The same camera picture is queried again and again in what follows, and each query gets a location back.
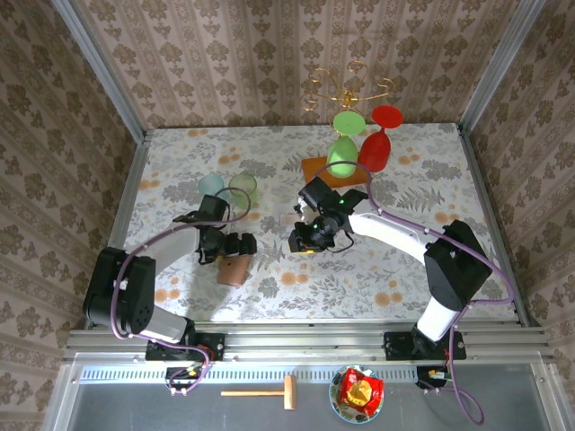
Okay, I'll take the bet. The green wine glass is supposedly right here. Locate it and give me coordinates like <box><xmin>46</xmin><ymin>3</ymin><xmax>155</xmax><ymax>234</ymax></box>
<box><xmin>326</xmin><ymin>110</ymin><xmax>366</xmax><ymax>178</ymax></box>

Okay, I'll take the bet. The red snack bag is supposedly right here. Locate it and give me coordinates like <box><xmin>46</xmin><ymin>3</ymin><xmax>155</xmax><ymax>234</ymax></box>
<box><xmin>337</xmin><ymin>367</ymin><xmax>385</xmax><ymax>417</ymax></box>

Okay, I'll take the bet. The grey metal shelf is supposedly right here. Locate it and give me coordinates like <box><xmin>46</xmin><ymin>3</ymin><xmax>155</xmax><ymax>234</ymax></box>
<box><xmin>42</xmin><ymin>363</ymin><xmax>561</xmax><ymax>431</ymax></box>

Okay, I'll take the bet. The aluminium frame post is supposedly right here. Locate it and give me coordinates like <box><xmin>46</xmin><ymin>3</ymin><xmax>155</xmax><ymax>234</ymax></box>
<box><xmin>52</xmin><ymin>0</ymin><xmax>147</xmax><ymax>143</ymax></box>
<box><xmin>458</xmin><ymin>0</ymin><xmax>548</xmax><ymax>134</ymax></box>

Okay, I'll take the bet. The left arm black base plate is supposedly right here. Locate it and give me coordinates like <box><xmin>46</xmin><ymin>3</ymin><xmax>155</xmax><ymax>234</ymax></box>
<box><xmin>146</xmin><ymin>332</ymin><xmax>226</xmax><ymax>363</ymax></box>

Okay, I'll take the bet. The wooden mallet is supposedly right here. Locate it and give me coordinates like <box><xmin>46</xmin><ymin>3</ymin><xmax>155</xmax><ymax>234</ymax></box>
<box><xmin>220</xmin><ymin>374</ymin><xmax>298</xmax><ymax>411</ymax></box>

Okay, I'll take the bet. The patterned ceramic bowl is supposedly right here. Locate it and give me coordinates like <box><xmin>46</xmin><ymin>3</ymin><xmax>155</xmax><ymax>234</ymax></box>
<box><xmin>329</xmin><ymin>364</ymin><xmax>385</xmax><ymax>424</ymax></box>

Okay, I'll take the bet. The blue plastic tumbler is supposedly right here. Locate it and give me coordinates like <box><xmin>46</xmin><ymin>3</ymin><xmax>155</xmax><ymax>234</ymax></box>
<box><xmin>197</xmin><ymin>173</ymin><xmax>229</xmax><ymax>210</ymax></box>

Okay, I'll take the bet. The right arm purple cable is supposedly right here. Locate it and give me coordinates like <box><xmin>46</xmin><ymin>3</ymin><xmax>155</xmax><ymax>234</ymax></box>
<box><xmin>314</xmin><ymin>161</ymin><xmax>516</xmax><ymax>426</ymax></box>

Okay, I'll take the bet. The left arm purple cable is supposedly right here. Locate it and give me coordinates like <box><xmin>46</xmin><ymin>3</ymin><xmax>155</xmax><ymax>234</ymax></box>
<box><xmin>110</xmin><ymin>187</ymin><xmax>252</xmax><ymax>396</ymax></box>

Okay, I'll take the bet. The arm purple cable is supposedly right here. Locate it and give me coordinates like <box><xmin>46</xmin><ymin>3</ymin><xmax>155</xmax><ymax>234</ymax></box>
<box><xmin>110</xmin><ymin>187</ymin><xmax>252</xmax><ymax>396</ymax></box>
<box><xmin>314</xmin><ymin>161</ymin><xmax>516</xmax><ymax>426</ymax></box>

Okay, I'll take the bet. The aluminium mounting rail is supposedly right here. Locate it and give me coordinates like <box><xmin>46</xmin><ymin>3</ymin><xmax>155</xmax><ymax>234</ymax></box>
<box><xmin>62</xmin><ymin>321</ymin><xmax>556</xmax><ymax>365</ymax></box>

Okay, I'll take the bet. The left arm cable connector block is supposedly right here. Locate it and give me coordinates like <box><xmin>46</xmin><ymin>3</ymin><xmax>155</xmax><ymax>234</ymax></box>
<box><xmin>164</xmin><ymin>365</ymin><xmax>212</xmax><ymax>397</ymax></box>

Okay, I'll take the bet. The green plastic tumbler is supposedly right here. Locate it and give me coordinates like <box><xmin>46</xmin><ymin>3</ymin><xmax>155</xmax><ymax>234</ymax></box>
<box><xmin>227</xmin><ymin>173</ymin><xmax>260</xmax><ymax>210</ymax></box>

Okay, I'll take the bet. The arm cable connector block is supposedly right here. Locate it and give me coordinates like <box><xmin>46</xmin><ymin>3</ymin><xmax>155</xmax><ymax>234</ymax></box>
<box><xmin>164</xmin><ymin>365</ymin><xmax>212</xmax><ymax>397</ymax></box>
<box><xmin>415</xmin><ymin>365</ymin><xmax>451</xmax><ymax>391</ymax></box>

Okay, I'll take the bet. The floral table cover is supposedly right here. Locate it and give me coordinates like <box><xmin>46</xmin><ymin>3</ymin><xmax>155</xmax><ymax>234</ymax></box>
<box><xmin>123</xmin><ymin>124</ymin><xmax>518</xmax><ymax>322</ymax></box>

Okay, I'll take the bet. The perforated metal strip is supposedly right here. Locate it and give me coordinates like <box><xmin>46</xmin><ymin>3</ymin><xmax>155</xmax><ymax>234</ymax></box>
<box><xmin>78</xmin><ymin>365</ymin><xmax>428</xmax><ymax>385</ymax></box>

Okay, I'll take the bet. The red wine glass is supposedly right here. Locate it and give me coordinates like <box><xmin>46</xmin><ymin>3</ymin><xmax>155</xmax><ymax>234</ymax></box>
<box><xmin>358</xmin><ymin>104</ymin><xmax>404</xmax><ymax>173</ymax></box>

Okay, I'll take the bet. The right arm cable connector block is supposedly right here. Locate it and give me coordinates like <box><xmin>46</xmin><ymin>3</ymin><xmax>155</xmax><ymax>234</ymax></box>
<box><xmin>415</xmin><ymin>365</ymin><xmax>451</xmax><ymax>391</ymax></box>

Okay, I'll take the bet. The aluminium side rail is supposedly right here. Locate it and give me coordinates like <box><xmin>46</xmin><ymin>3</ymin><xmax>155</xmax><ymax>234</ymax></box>
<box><xmin>83</xmin><ymin>129</ymin><xmax>152</xmax><ymax>331</ymax></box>
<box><xmin>457</xmin><ymin>125</ymin><xmax>535</xmax><ymax>328</ymax></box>

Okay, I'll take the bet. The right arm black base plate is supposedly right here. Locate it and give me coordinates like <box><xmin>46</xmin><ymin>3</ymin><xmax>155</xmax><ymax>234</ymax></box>
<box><xmin>384</xmin><ymin>330</ymin><xmax>467</xmax><ymax>362</ymax></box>

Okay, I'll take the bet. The gold wire rack wooden base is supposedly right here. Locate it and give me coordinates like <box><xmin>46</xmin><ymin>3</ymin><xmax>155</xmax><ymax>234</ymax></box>
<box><xmin>299</xmin><ymin>60</ymin><xmax>396</xmax><ymax>188</ymax></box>

